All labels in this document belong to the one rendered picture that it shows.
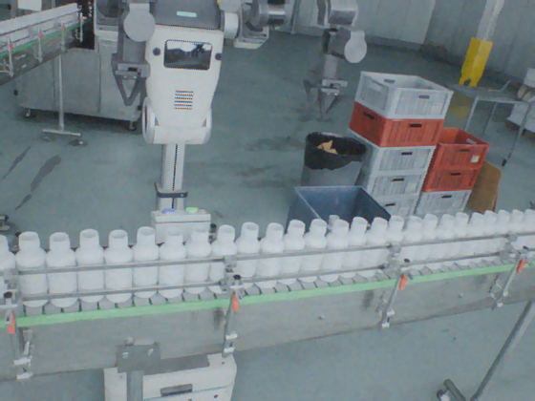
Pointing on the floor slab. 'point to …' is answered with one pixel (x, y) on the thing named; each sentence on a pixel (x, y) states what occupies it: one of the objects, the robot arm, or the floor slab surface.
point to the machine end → (77, 78)
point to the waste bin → (325, 178)
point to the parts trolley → (491, 114)
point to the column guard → (474, 62)
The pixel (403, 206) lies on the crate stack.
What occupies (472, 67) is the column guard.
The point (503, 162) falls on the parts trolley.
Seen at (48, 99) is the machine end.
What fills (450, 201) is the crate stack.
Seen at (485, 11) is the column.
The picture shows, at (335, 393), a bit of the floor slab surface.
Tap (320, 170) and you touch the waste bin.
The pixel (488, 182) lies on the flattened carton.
